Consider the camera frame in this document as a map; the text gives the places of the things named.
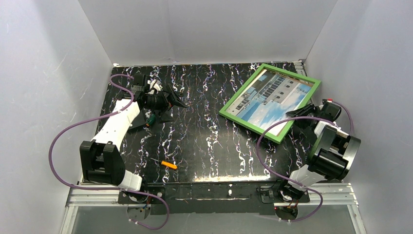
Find green wooden photo frame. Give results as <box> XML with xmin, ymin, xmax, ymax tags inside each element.
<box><xmin>219</xmin><ymin>63</ymin><xmax>322</xmax><ymax>145</ymax></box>

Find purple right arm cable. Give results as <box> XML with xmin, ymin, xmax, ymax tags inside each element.
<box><xmin>255</xmin><ymin>100</ymin><xmax>355</xmax><ymax>223</ymax></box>

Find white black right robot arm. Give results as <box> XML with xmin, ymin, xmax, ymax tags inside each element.
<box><xmin>257</xmin><ymin>99</ymin><xmax>361</xmax><ymax>203</ymax></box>

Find orange handled screwdriver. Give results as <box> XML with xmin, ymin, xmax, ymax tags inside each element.
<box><xmin>151</xmin><ymin>158</ymin><xmax>178</xmax><ymax>170</ymax></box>

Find building and sky photo print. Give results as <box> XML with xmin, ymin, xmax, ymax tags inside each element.
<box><xmin>225</xmin><ymin>69</ymin><xmax>314</xmax><ymax>137</ymax></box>

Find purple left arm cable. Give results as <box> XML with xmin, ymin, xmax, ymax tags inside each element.
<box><xmin>48</xmin><ymin>74</ymin><xmax>170</xmax><ymax>231</ymax></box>

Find aluminium rail right side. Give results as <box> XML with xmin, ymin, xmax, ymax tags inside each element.
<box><xmin>293</xmin><ymin>60</ymin><xmax>307</xmax><ymax>76</ymax></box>

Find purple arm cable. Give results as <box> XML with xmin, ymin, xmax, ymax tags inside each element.
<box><xmin>255</xmin><ymin>100</ymin><xmax>355</xmax><ymax>223</ymax></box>
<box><xmin>48</xmin><ymin>74</ymin><xmax>170</xmax><ymax>231</ymax></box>

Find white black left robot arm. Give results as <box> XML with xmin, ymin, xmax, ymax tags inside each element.
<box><xmin>79</xmin><ymin>75</ymin><xmax>187</xmax><ymax>191</ymax></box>

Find black square pad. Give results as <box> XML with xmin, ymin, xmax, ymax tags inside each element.
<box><xmin>128</xmin><ymin>110</ymin><xmax>147</xmax><ymax>131</ymax></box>

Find aluminium rail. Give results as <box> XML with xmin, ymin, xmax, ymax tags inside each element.
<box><xmin>60</xmin><ymin>183</ymin><xmax>366</xmax><ymax>234</ymax></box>
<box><xmin>293</xmin><ymin>60</ymin><xmax>307</xmax><ymax>76</ymax></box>

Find aluminium rail front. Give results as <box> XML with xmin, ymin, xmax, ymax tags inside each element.
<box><xmin>60</xmin><ymin>183</ymin><xmax>366</xmax><ymax>234</ymax></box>

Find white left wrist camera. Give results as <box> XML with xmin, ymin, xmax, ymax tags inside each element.
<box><xmin>147</xmin><ymin>79</ymin><xmax>162</xmax><ymax>94</ymax></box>

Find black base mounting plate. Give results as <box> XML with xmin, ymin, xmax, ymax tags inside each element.
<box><xmin>117</xmin><ymin>180</ymin><xmax>310</xmax><ymax>216</ymax></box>

